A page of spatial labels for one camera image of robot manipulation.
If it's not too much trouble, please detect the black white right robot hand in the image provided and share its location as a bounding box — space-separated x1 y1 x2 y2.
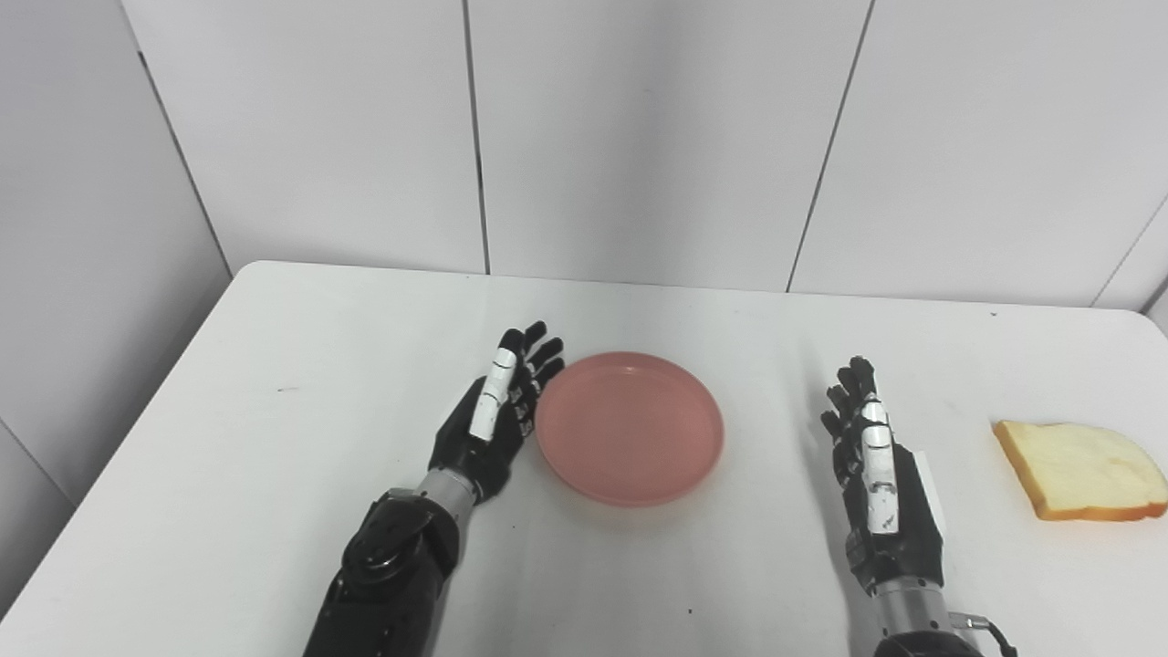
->
819 356 947 596

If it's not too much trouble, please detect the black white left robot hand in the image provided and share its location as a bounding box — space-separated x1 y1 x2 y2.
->
427 320 566 505

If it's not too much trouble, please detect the pink round plate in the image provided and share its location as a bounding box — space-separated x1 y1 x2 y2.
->
535 352 726 507

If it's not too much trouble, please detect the slice of white bread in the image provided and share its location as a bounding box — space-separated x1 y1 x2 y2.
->
992 420 1168 523

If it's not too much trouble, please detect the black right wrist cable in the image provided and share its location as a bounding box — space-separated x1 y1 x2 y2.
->
949 613 1018 657

